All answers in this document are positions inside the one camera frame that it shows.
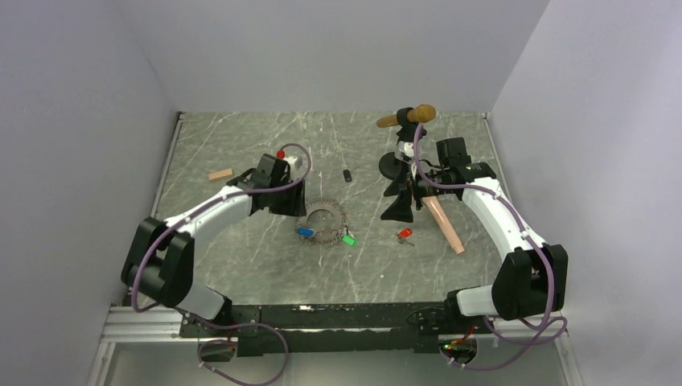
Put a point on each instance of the black microphone stand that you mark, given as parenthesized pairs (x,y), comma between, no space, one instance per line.
(390,163)

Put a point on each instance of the gold microphone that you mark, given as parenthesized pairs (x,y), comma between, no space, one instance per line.
(421,114)

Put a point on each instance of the red tag key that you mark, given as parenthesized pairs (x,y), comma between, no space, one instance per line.
(404,235)

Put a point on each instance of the tan wooden block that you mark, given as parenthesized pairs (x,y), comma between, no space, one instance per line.
(220,175)

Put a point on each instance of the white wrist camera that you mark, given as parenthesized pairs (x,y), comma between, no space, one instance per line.
(295,162)
(407,151)

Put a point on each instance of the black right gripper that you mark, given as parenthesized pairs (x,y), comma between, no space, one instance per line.
(400,210)

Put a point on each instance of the green tag key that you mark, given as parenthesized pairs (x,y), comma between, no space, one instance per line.
(348,238)

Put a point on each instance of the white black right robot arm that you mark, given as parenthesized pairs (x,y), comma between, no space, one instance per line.
(531,280)

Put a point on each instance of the blue tag key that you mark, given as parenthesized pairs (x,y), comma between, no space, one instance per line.
(306,232)

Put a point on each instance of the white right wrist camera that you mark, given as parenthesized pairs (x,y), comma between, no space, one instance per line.
(407,151)

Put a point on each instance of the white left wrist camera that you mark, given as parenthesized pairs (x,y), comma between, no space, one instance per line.
(295,162)

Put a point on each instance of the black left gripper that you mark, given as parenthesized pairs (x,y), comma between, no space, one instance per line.
(295,206)

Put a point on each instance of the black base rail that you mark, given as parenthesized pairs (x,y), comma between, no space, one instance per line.
(421,327)

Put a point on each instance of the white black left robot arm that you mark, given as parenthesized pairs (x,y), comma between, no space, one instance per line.
(161,259)

